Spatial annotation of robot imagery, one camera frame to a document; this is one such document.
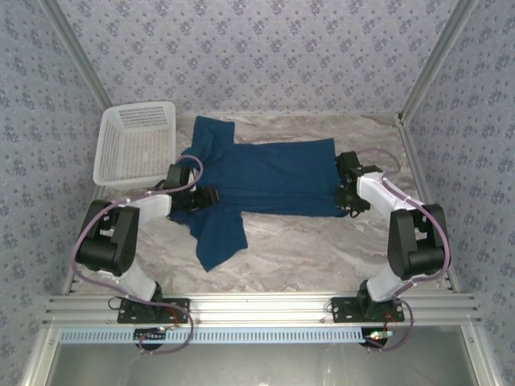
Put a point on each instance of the aluminium frame post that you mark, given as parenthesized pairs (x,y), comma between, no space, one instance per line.
(76,52)
(438,56)

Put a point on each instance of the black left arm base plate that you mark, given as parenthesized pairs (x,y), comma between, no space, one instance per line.
(177,307)

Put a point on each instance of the blue t-shirt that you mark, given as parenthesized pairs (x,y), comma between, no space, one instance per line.
(265,177)

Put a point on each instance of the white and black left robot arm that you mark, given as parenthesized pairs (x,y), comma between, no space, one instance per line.
(108,245)

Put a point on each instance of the aluminium frame leg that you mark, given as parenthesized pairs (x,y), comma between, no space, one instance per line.
(484,362)
(38,362)

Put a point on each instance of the small black controller board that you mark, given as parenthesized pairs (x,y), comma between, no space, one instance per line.
(376,339)
(149,337)

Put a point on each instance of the white perforated plastic basket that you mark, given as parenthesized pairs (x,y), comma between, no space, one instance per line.
(137,149)

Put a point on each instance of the aluminium mounting rail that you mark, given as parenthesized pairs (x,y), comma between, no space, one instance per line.
(257,309)

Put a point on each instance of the grey metal panel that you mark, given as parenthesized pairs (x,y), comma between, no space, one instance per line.
(257,366)

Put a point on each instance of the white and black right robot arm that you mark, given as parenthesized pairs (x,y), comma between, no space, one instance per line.
(414,249)

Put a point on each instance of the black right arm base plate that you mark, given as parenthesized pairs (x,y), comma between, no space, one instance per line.
(342,309)

